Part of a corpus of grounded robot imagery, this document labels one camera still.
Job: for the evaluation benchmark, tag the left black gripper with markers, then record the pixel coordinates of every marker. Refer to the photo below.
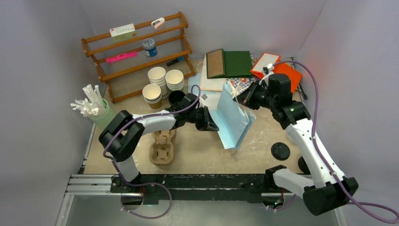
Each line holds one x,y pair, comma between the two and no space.
207,124

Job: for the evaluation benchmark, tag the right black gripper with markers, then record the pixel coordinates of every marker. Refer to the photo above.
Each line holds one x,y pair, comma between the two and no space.
247,98

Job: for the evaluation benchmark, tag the light blue paper bag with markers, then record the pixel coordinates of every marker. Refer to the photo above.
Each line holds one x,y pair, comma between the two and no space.
233,121

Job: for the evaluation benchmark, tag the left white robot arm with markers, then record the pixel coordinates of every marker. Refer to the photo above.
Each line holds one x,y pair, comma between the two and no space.
122,135

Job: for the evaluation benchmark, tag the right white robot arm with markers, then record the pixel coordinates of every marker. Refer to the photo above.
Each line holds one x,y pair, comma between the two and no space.
326,189

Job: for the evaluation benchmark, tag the black paper coffee cup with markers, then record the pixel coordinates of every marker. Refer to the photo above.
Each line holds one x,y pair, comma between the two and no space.
175,97

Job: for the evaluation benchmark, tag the black coffee cup lid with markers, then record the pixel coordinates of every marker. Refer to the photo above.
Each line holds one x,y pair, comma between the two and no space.
280,151

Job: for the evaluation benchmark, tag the checkered patterned paper bag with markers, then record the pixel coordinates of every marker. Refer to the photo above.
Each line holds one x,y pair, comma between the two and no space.
240,83

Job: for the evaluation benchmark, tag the cream kraft paper bag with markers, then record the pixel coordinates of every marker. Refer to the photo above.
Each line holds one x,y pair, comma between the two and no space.
207,84

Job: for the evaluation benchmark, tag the orange paper bag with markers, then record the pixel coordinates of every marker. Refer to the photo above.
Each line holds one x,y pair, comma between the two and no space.
284,68

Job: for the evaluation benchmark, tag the green paper bag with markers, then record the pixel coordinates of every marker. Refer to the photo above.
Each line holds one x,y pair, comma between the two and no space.
228,64

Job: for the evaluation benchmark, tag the brown pulp cup carrier stack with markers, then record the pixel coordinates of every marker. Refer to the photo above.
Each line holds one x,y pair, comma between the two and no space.
162,151

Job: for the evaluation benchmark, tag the back right paper cup stack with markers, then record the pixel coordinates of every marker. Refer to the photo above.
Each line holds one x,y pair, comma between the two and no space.
175,80

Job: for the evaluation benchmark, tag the back left paper cup stack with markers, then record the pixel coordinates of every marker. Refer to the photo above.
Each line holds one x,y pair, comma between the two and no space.
157,75

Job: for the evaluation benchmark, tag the black blue marker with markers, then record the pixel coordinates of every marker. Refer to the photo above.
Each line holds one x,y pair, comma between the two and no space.
174,61

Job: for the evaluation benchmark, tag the black cup lid stack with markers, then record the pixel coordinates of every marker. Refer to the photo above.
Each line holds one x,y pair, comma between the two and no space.
303,166

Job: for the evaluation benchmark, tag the blue white jar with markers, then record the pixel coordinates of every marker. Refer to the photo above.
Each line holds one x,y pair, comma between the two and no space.
149,46

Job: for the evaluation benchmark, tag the green straw holder cup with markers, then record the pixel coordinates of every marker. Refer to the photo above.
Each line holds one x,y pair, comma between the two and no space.
103,120

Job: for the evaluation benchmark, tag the pink highlighter marker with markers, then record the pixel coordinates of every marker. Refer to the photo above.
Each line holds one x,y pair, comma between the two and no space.
120,57

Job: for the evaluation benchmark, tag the white pink clip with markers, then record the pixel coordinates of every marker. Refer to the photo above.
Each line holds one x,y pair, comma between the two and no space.
158,24

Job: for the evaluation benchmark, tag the white wrapped straws bundle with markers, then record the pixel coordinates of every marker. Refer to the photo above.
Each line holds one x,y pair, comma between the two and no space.
93,105

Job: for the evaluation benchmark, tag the white green box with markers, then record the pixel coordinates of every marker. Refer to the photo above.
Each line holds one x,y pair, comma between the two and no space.
123,33

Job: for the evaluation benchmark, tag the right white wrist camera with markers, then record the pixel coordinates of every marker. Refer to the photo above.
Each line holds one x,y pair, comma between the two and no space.
267,71

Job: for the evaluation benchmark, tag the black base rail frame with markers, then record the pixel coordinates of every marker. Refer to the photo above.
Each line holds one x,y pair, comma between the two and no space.
154,188

